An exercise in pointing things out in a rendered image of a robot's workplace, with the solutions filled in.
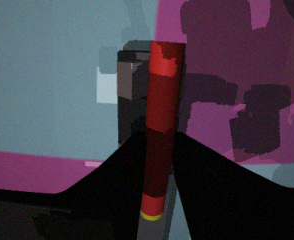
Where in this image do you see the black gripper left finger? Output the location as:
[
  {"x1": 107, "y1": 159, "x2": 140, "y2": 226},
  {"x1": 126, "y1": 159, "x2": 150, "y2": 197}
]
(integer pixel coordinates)
[{"x1": 0, "y1": 131, "x2": 147, "y2": 240}]

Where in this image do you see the red cylinder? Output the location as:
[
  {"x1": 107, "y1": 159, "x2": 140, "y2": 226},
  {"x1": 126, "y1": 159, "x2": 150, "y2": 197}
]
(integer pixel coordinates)
[{"x1": 140, "y1": 41, "x2": 186, "y2": 221}]

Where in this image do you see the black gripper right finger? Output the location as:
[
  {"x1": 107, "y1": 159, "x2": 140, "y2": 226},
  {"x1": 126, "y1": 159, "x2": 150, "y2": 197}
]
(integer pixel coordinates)
[{"x1": 172, "y1": 132, "x2": 294, "y2": 240}]

